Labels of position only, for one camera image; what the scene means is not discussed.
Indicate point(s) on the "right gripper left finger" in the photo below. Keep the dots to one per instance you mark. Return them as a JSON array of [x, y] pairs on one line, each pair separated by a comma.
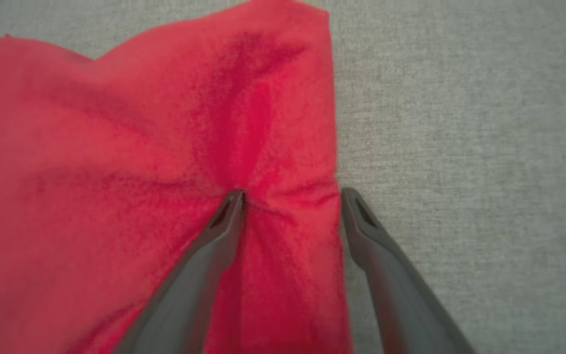
[[194, 285]]

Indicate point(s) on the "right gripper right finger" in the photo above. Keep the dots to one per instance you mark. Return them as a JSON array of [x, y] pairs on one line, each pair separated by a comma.
[[396, 285]]

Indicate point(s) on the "red Bulls 23 jersey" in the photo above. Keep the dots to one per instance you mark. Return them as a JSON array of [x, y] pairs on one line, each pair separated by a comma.
[[116, 172]]

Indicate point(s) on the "grey fabric sofa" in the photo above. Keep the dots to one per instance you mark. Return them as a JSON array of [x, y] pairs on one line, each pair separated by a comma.
[[460, 123]]

